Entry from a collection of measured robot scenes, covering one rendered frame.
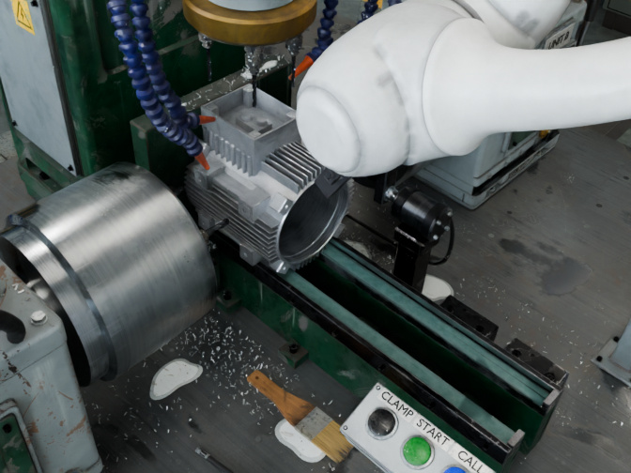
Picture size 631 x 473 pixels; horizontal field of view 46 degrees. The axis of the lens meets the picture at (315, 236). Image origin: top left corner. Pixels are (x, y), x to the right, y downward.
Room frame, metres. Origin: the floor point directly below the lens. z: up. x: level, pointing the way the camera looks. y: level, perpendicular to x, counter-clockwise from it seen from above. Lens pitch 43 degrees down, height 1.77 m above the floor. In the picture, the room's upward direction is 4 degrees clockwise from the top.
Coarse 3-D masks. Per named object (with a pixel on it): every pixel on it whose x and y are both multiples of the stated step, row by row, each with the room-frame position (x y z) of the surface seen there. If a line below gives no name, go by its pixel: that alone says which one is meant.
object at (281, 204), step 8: (208, 152) 0.93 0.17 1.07; (272, 200) 0.82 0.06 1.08; (280, 200) 0.81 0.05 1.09; (288, 200) 0.81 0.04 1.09; (272, 208) 0.81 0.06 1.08; (280, 208) 0.80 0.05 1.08; (288, 208) 0.81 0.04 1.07; (336, 232) 0.90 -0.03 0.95; (272, 264) 0.81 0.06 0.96; (280, 264) 0.81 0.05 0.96; (288, 264) 0.82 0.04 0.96; (280, 272) 0.80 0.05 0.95
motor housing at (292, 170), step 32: (224, 160) 0.91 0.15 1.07; (288, 160) 0.88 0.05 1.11; (192, 192) 0.90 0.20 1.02; (224, 192) 0.86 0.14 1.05; (288, 192) 0.83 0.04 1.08; (320, 192) 0.94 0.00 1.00; (352, 192) 0.93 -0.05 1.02; (256, 224) 0.82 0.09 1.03; (288, 224) 0.92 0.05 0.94; (320, 224) 0.91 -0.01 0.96; (288, 256) 0.84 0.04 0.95
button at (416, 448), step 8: (408, 440) 0.44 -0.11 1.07; (416, 440) 0.44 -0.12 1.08; (424, 440) 0.44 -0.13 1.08; (408, 448) 0.44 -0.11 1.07; (416, 448) 0.44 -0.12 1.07; (424, 448) 0.43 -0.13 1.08; (408, 456) 0.43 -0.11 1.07; (416, 456) 0.43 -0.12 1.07; (424, 456) 0.43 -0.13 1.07; (416, 464) 0.42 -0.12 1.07
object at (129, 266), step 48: (96, 192) 0.71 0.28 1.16; (144, 192) 0.72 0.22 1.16; (0, 240) 0.65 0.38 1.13; (48, 240) 0.62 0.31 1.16; (96, 240) 0.64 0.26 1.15; (144, 240) 0.66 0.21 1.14; (192, 240) 0.68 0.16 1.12; (48, 288) 0.58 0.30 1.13; (96, 288) 0.58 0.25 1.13; (144, 288) 0.61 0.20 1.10; (192, 288) 0.65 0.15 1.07; (96, 336) 0.56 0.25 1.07; (144, 336) 0.59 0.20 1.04
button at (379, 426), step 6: (372, 414) 0.47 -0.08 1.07; (378, 414) 0.47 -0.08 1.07; (384, 414) 0.47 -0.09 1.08; (390, 414) 0.47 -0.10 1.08; (372, 420) 0.47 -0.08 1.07; (378, 420) 0.47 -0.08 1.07; (384, 420) 0.47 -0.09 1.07; (390, 420) 0.47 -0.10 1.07; (372, 426) 0.46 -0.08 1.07; (378, 426) 0.46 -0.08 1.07; (384, 426) 0.46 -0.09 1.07; (390, 426) 0.46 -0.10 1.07; (372, 432) 0.46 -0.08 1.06; (378, 432) 0.46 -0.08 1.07; (384, 432) 0.45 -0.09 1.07; (390, 432) 0.46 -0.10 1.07
